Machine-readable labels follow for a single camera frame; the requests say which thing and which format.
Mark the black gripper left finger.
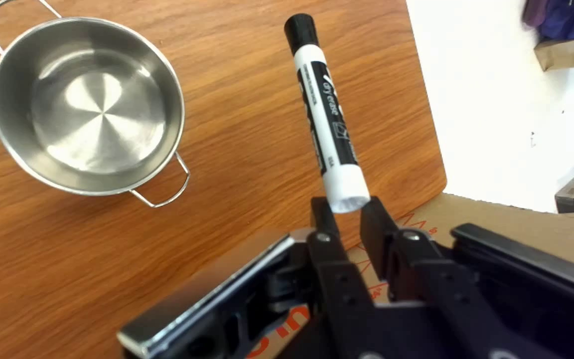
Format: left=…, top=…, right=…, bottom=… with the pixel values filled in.
left=294, top=196, right=396, bottom=359

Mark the purple bag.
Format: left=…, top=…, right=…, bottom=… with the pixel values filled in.
left=523, top=0, right=574, bottom=43

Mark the brown cardboard panel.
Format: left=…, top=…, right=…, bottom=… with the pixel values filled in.
left=244, top=192, right=574, bottom=359

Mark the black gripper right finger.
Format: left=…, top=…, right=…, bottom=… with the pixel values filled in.
left=360, top=196, right=549, bottom=359

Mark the black white dry-erase marker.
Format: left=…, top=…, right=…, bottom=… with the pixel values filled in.
left=284, top=13, right=374, bottom=216

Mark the stainless steel bowl with handles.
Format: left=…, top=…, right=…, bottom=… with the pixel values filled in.
left=0, top=0, right=194, bottom=212

